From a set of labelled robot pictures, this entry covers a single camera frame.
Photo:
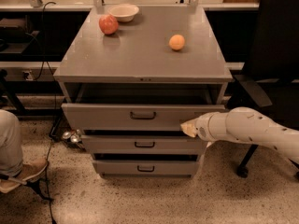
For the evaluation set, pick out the black drawer handle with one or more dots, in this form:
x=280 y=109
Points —
x=145 y=169
x=135 y=116
x=145 y=144

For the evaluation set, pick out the black top drawer handle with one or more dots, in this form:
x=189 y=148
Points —
x=135 y=116

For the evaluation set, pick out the silver caster wheels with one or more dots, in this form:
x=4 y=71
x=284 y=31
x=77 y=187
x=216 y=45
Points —
x=72 y=136

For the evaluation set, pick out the grey drawer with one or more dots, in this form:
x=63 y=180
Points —
x=188 y=168
x=126 y=145
x=108 y=106

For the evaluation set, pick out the grey metal drawer cabinet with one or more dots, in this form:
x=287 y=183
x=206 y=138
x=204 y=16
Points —
x=139 y=53

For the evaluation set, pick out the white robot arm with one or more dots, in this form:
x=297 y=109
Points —
x=246 y=126

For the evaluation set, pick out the black middle drawer handle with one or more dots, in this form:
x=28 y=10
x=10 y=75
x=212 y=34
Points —
x=145 y=144

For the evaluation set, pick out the black office chair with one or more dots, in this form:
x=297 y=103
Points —
x=267 y=81

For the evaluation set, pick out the tan shoe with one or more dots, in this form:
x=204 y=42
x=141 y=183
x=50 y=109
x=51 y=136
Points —
x=28 y=171

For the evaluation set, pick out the red apple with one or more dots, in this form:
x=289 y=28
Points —
x=108 y=24

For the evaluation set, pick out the orange fruit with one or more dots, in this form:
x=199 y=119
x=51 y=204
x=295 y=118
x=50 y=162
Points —
x=177 y=42

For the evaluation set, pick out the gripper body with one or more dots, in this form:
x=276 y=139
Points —
x=204 y=127

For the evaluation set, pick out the grey bottom drawer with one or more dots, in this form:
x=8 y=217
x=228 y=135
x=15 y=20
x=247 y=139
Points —
x=188 y=168

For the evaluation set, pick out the person leg in light trousers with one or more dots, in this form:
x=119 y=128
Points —
x=11 y=158

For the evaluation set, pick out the white bowl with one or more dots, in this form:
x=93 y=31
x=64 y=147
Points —
x=123 y=12

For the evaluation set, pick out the grey middle drawer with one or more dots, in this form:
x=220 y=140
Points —
x=126 y=145

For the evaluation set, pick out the grey top drawer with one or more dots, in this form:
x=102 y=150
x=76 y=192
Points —
x=108 y=106

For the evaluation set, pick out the black bottom drawer handle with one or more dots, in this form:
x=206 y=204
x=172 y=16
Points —
x=145 y=169

